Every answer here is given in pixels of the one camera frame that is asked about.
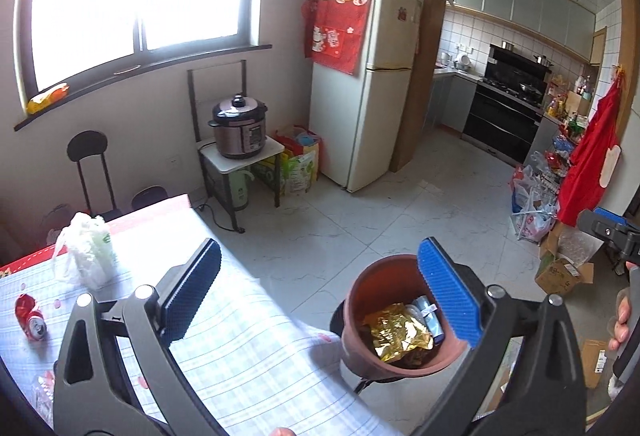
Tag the open cardboard box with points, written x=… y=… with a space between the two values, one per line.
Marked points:
x=560 y=276

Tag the white electric kettle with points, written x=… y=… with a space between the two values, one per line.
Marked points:
x=462 y=62
x=236 y=193

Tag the bubble wrap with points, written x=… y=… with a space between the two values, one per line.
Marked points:
x=580 y=246

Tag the grey kitchen wall cabinets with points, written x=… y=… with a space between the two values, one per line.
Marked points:
x=525 y=0

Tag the red apron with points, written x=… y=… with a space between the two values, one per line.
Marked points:
x=587 y=165

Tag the cream refrigerator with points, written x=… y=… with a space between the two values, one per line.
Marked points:
x=385 y=115

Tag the flat cardboard box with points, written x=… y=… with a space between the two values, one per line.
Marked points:
x=595 y=363

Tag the person's left hand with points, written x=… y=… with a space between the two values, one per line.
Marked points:
x=286 y=431

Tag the black round stool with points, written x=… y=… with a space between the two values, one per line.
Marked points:
x=149 y=197

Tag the condiment bottles group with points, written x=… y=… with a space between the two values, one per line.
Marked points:
x=567 y=105

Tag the dark wok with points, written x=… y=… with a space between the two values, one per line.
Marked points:
x=529 y=89

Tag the clear plastic bag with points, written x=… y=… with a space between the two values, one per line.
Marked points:
x=45 y=393

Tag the black round-back chair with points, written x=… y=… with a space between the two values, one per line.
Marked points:
x=87 y=146

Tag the black stove oven unit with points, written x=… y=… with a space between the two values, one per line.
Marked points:
x=500 y=120

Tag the person's right hand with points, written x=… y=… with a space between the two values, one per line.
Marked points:
x=622 y=311

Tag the red crushed can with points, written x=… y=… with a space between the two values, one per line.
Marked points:
x=31 y=316

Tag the red fridge sticker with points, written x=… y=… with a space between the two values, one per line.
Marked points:
x=401 y=13

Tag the red gift bag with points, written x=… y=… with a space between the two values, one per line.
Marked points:
x=297 y=138

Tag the electric pressure cooker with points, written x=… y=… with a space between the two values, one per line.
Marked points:
x=237 y=130

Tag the wooden door frame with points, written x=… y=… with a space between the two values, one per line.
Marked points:
x=420 y=65

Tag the gold red foil wrapper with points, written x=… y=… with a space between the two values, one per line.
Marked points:
x=395 y=333

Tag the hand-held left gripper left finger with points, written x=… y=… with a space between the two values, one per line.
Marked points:
x=192 y=288

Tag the yellow snack packet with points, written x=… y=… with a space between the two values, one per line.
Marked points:
x=47 y=98

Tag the red printed cloth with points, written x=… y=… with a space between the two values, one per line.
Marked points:
x=340 y=30

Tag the brown plastic flower pot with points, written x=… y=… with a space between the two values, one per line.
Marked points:
x=360 y=336

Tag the grey kitchen base cabinet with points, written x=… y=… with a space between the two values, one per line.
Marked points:
x=452 y=100

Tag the green white sack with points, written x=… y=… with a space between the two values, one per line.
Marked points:
x=297 y=170

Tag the floor plastic bags pile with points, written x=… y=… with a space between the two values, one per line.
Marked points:
x=532 y=211

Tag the blue plaid tablecloth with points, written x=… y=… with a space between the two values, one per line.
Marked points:
x=260 y=356

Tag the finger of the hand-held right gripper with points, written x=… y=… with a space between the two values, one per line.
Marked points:
x=602 y=221

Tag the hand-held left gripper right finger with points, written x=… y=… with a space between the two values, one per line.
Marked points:
x=447 y=291

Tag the white plastic bag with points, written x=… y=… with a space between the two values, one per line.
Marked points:
x=90 y=251

